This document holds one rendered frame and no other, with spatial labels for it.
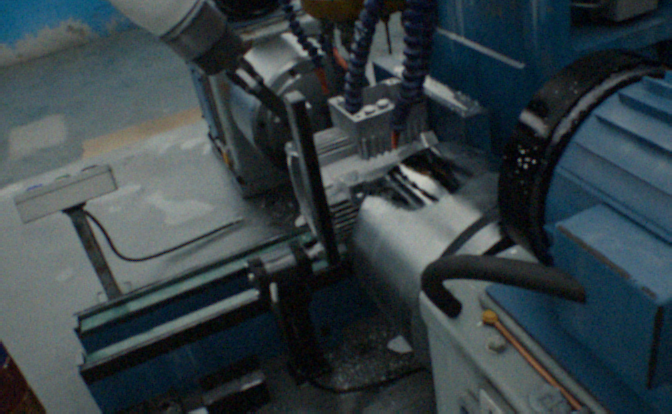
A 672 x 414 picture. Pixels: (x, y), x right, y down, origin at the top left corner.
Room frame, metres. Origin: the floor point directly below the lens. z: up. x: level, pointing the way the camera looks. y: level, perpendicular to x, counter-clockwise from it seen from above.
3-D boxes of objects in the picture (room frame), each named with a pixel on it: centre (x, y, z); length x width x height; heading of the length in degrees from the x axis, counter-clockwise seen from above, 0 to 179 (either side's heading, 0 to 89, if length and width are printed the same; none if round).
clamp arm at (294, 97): (0.74, 0.04, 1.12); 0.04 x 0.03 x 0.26; 108
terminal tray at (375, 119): (0.92, -0.08, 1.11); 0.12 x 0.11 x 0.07; 108
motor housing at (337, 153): (0.91, -0.04, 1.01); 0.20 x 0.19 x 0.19; 108
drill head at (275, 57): (1.25, 0.07, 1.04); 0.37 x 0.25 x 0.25; 18
